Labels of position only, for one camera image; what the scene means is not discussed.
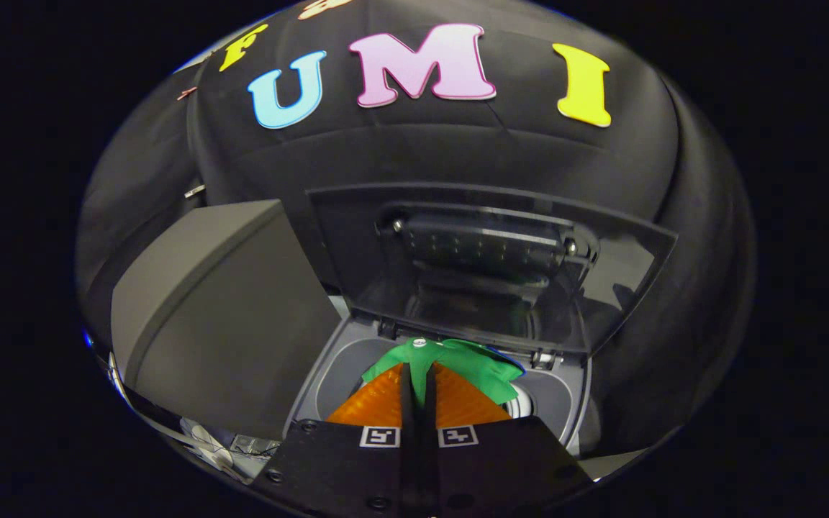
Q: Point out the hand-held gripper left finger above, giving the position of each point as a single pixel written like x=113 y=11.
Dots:
x=407 y=446

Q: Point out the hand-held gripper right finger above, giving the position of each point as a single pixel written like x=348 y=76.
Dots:
x=429 y=453

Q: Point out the silver cloth clip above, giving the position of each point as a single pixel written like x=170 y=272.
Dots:
x=195 y=191

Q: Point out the green polo shirt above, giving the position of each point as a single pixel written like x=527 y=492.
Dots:
x=472 y=367

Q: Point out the red cloth clip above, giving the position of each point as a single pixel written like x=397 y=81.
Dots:
x=186 y=93

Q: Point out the grey box cabinet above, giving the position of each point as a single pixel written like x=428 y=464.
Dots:
x=220 y=324

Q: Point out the dark tinted washing machine lid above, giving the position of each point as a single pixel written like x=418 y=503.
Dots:
x=357 y=244

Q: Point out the black backdrop cloth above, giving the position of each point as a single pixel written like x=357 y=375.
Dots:
x=458 y=151

